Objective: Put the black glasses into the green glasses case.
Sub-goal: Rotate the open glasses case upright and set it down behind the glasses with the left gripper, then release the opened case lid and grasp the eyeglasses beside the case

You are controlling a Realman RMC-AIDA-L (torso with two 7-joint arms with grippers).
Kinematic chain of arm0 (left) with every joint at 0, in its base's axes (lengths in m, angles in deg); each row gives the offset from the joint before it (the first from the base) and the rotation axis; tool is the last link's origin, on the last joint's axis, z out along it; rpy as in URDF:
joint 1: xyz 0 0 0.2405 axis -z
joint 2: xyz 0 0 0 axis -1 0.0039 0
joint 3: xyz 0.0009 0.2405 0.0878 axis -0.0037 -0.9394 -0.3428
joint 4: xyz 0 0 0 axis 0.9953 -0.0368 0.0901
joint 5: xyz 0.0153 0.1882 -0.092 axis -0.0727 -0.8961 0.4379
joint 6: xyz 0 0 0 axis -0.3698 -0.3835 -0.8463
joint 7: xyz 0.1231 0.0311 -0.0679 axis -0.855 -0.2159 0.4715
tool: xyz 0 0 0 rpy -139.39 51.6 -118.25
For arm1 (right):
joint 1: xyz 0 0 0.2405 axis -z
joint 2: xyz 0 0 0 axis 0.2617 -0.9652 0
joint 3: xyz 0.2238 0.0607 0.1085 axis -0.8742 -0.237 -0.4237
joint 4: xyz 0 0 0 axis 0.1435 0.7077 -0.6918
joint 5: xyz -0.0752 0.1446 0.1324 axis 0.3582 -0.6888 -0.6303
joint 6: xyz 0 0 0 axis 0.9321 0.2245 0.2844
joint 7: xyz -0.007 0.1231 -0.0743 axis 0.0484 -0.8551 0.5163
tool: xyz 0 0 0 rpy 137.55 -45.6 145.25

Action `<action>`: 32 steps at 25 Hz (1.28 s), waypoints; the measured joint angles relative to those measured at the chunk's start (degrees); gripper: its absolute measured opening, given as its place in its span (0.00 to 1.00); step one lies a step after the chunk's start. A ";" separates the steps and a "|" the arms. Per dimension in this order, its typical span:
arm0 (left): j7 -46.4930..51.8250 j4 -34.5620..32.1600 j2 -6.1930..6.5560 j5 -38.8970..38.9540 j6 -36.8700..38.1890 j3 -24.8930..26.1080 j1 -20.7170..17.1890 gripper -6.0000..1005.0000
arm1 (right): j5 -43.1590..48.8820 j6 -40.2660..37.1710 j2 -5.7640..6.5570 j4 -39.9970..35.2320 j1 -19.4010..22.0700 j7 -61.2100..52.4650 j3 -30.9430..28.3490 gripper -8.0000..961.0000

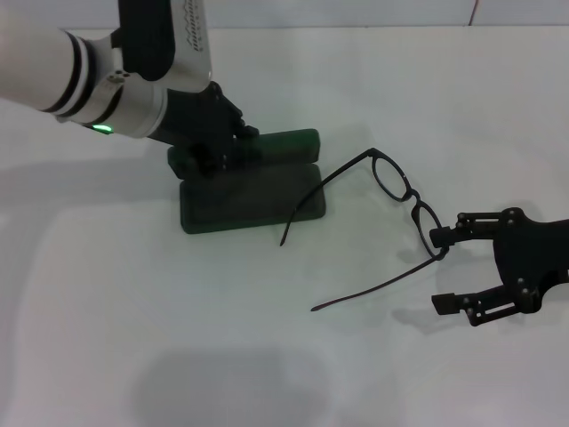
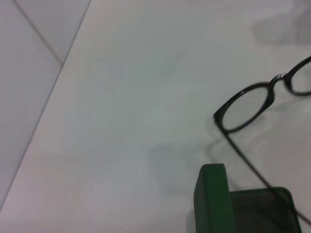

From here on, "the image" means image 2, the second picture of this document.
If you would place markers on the green glasses case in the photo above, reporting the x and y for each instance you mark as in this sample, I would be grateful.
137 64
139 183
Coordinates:
211 201

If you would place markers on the black glasses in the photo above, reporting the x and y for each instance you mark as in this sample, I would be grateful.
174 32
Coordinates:
275 82

